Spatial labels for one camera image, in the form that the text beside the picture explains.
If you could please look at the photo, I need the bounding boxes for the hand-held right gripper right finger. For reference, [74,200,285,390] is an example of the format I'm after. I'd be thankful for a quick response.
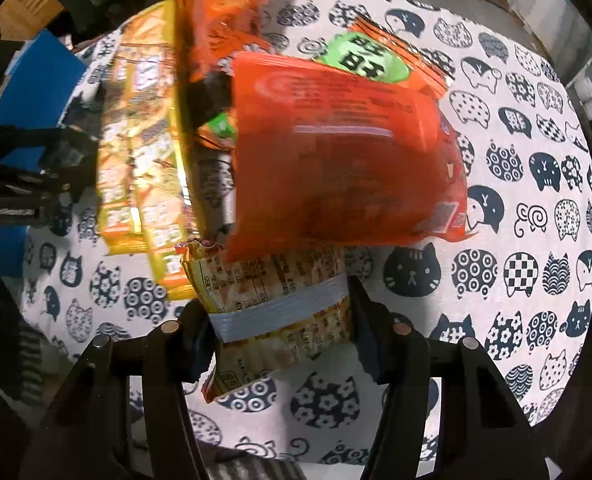
[345,275,552,480]

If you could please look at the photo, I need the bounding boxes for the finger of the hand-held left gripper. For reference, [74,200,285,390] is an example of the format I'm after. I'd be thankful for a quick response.
[0,126,98,162]
[0,164,81,202]

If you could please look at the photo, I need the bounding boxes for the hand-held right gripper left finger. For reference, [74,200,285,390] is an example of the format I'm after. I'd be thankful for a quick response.
[21,300,218,480]

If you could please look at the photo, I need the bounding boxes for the blue cardboard box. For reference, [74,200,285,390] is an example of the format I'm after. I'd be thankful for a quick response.
[0,29,90,282]

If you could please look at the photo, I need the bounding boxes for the long yellow snack packet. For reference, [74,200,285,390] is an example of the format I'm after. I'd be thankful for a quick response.
[97,10,149,257]
[130,0,199,302]

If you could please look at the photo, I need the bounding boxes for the pale yellow cracker packet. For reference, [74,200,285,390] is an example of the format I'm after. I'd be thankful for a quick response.
[175,239,355,404]

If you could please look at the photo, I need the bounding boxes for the large red snack packet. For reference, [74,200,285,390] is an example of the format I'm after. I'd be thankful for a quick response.
[224,50,470,262]

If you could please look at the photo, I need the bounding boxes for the orange snack packet dark contents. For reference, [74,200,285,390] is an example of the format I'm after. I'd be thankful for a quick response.
[175,0,285,127]

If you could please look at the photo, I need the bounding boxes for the orange packet with green label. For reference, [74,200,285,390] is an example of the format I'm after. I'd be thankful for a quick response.
[312,15,455,107]

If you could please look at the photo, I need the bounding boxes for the dark striped clothing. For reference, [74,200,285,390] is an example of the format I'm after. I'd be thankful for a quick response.
[0,279,78,413]

